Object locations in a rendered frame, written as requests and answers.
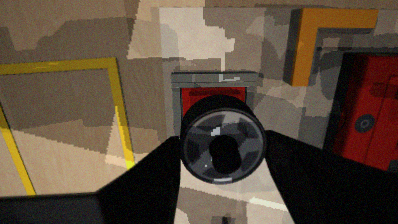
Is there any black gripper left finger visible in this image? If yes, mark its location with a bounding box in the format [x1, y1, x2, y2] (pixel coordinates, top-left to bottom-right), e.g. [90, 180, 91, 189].
[0, 136, 181, 224]

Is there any yellow tape outline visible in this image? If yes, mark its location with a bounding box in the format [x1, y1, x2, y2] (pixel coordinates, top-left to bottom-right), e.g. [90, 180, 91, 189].
[0, 57, 135, 196]

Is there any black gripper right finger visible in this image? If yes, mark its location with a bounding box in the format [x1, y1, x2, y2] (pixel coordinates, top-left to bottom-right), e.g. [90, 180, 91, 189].
[265, 130, 398, 224]

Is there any black tyre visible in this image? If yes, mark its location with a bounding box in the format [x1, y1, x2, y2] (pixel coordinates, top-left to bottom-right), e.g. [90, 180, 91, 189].
[179, 95, 268, 185]

